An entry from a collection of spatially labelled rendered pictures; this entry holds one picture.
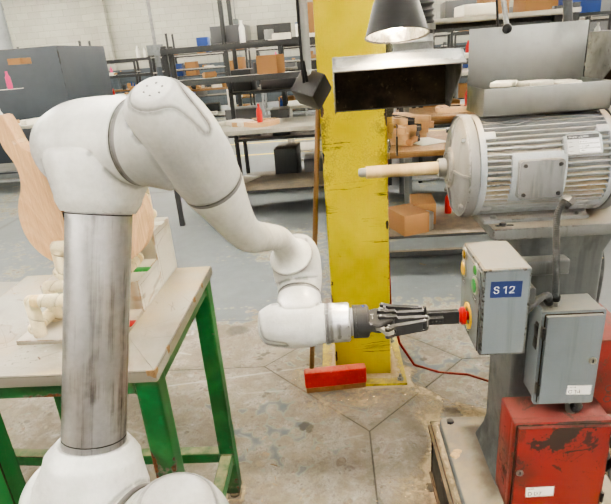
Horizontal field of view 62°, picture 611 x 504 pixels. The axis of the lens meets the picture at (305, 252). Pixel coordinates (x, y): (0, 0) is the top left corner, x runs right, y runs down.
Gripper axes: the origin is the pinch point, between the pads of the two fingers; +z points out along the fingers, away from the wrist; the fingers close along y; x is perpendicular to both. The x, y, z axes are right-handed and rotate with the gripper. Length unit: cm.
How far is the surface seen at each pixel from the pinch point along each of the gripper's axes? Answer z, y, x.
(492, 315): 8.3, 8.1, 4.2
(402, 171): -5.0, -25.3, 27.8
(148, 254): -77, -34, 7
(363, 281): -11, -115, -43
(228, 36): -126, -501, 82
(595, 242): 39.6, -15.8, 9.3
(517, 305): 13.1, 8.1, 6.3
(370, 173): -13.0, -25.3, 27.8
